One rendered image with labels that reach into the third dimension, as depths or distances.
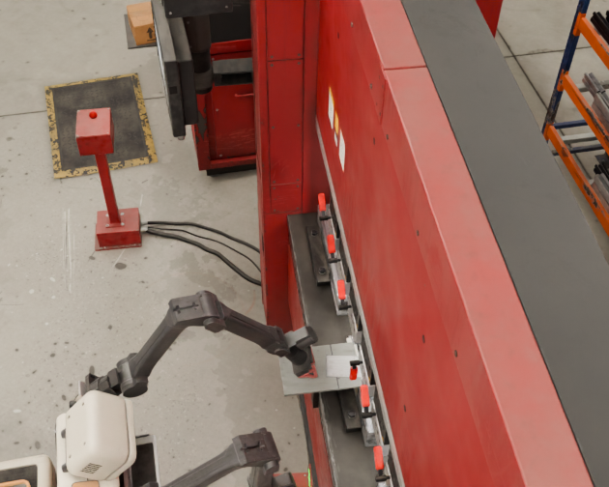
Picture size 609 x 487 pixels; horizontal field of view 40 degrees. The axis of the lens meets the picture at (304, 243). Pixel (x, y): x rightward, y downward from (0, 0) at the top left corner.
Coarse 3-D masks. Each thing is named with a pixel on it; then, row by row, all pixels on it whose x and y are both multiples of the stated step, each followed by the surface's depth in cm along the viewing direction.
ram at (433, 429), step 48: (336, 0) 246; (336, 48) 254; (336, 96) 263; (384, 144) 201; (336, 192) 283; (384, 192) 206; (384, 240) 212; (384, 288) 218; (384, 336) 224; (432, 336) 172; (384, 384) 231; (432, 384) 176; (432, 432) 180; (432, 480) 185; (480, 480) 148
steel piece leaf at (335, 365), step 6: (330, 360) 290; (336, 360) 290; (342, 360) 290; (348, 360) 290; (330, 366) 288; (336, 366) 288; (342, 366) 288; (348, 366) 288; (330, 372) 286; (336, 372) 286; (342, 372) 286; (348, 372) 287
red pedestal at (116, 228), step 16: (80, 112) 408; (96, 112) 405; (80, 128) 400; (96, 128) 400; (112, 128) 411; (80, 144) 399; (96, 144) 401; (112, 144) 404; (96, 160) 418; (112, 192) 435; (112, 208) 443; (128, 208) 460; (96, 224) 467; (112, 224) 451; (128, 224) 452; (96, 240) 459; (112, 240) 452; (128, 240) 454
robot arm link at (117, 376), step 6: (120, 366) 255; (126, 366) 255; (108, 372) 256; (114, 372) 255; (120, 372) 255; (126, 372) 254; (114, 378) 254; (120, 378) 254; (126, 378) 253; (114, 384) 253; (120, 384) 253
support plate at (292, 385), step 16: (320, 352) 292; (336, 352) 292; (352, 352) 292; (288, 368) 288; (320, 368) 288; (288, 384) 283; (304, 384) 283; (320, 384) 284; (336, 384) 284; (352, 384) 284
